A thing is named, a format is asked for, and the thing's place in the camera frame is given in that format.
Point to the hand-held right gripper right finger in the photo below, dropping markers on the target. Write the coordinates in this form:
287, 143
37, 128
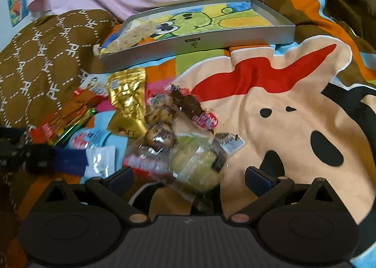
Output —
258, 181

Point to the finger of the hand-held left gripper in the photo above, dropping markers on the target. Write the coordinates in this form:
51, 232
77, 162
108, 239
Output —
69, 159

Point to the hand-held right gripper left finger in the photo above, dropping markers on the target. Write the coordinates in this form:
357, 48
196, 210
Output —
122, 181

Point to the small white packet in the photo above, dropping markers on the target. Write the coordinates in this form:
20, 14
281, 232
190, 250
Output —
100, 162

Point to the blue white snack packet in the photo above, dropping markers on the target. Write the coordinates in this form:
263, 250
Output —
94, 138

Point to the red orange snack packet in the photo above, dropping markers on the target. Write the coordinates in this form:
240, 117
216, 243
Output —
50, 129

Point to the small silver packet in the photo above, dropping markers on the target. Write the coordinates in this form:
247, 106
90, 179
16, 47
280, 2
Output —
232, 143

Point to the clear packet of chocolate balls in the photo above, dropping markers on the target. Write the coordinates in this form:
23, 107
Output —
161, 135

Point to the clear packet of green cookies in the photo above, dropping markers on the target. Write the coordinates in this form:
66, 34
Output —
194, 162

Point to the white cartoon snack packet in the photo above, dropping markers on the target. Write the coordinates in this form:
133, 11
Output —
94, 85

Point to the gold snack packet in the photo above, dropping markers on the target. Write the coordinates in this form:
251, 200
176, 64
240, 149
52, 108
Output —
127, 94

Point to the clear packet of dark fruit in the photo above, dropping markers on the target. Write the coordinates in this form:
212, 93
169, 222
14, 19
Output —
188, 103

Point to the oat cereal bar packet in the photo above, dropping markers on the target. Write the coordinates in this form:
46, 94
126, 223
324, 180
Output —
129, 37

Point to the grey metal tray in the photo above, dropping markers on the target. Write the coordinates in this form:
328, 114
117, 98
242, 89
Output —
235, 37

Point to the printed cartoon blanket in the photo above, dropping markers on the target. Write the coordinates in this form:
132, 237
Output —
293, 94

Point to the brown patterned pillow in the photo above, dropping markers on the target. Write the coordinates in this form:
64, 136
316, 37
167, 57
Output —
44, 59

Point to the wall poster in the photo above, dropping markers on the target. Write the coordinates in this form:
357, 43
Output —
16, 6

